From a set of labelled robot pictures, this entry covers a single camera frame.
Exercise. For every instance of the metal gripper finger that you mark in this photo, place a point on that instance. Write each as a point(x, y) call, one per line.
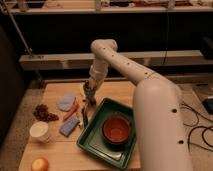
point(87, 112)
point(81, 115)

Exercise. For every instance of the yellow blue gripper body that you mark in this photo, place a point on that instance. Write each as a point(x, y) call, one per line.
point(90, 88)

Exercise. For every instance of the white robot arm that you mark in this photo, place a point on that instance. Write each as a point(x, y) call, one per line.
point(156, 107)

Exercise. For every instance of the orange carrot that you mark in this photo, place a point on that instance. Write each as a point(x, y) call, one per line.
point(73, 109)

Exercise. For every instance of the blue sponge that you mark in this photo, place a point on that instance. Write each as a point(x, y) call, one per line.
point(69, 126)

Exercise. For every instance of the light blue cloth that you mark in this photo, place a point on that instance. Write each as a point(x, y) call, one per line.
point(65, 102)

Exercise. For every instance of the green rectangular tray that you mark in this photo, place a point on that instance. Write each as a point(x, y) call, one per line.
point(92, 139)

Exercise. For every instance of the orange bowl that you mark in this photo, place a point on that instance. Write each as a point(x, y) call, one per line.
point(116, 130)

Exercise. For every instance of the dark grape bunch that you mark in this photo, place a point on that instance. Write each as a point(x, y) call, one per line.
point(41, 113)

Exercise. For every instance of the white cup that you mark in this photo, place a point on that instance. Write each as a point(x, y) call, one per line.
point(40, 131)

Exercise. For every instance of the yellow orange fruit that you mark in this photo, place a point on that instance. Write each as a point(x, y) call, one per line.
point(40, 164)

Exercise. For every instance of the wooden shelf beam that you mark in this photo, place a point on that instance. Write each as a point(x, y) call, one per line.
point(84, 60)

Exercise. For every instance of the metal diagonal rod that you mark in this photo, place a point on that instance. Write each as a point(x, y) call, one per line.
point(28, 50)

